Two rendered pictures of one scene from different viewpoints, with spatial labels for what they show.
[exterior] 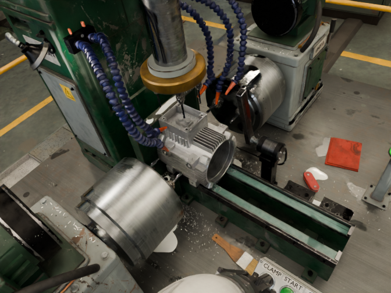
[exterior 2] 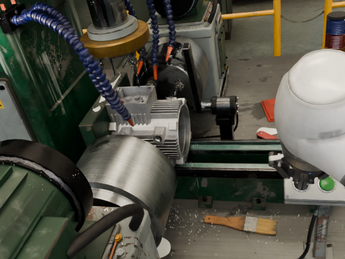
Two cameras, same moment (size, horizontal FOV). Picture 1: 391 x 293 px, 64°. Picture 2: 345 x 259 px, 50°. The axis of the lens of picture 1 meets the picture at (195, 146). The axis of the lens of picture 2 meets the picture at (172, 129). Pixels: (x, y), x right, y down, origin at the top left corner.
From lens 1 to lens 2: 0.42 m
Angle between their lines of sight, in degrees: 24
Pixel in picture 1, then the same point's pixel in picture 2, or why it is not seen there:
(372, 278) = not seen: outside the picture
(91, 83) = (26, 72)
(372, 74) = not seen: hidden behind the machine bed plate
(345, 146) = not seen: hidden behind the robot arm
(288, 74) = (205, 46)
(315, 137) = (247, 106)
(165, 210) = (164, 172)
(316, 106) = (232, 85)
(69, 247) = (88, 223)
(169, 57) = (115, 16)
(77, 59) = (11, 42)
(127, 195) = (120, 163)
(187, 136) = (146, 108)
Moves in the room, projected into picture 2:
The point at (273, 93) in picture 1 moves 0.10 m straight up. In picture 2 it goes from (202, 62) to (198, 34)
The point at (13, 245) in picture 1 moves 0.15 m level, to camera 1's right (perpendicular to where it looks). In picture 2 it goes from (52, 189) to (145, 141)
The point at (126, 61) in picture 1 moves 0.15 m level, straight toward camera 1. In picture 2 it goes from (53, 53) to (81, 63)
